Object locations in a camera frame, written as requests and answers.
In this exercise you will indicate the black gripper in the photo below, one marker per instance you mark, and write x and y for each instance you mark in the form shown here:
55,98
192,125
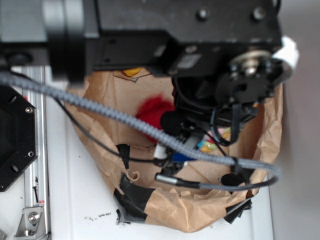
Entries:
227,100

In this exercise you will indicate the red paper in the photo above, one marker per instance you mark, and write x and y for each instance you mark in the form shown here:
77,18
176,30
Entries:
152,109

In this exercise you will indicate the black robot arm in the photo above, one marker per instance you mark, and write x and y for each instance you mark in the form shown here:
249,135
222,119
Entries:
220,54

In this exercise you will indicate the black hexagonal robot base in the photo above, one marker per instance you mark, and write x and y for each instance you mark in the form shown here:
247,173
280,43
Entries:
17,136

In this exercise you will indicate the pink plush bunny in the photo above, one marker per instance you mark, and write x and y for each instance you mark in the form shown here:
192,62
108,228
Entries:
221,130

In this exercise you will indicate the blue rubber ball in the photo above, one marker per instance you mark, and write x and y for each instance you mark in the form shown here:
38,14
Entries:
181,158

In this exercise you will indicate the brown paper bag bin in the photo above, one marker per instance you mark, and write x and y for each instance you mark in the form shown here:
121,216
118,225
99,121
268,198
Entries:
127,171

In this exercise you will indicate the yellow rubber duck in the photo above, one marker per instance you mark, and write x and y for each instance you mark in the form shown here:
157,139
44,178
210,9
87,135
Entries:
132,71

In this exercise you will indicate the multicolour rope ring toy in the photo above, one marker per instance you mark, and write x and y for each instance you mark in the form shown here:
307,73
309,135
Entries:
207,144

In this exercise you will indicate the aluminium extrusion rail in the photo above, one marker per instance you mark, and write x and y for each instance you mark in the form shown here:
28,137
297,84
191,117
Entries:
36,185

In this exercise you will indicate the metal corner bracket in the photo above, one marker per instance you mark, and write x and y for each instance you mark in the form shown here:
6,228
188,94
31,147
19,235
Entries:
32,224

